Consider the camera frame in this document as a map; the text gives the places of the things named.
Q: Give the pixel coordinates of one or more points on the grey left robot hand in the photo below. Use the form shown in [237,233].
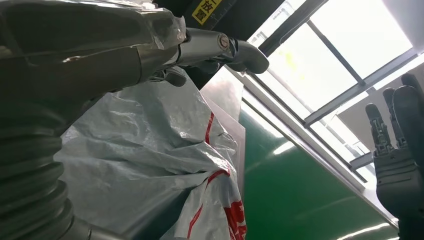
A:
[82,39]

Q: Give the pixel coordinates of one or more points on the grey package with red print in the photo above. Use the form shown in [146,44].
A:
[139,149]

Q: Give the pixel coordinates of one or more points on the green conveyor belt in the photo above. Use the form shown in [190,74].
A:
[298,198]

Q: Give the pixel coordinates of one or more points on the yellow warning sticker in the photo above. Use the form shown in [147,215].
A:
[205,10]

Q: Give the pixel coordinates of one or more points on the aluminium conveyor frame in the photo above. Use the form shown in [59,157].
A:
[314,145]

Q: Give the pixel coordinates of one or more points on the window with dark frame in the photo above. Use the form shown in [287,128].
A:
[348,33]

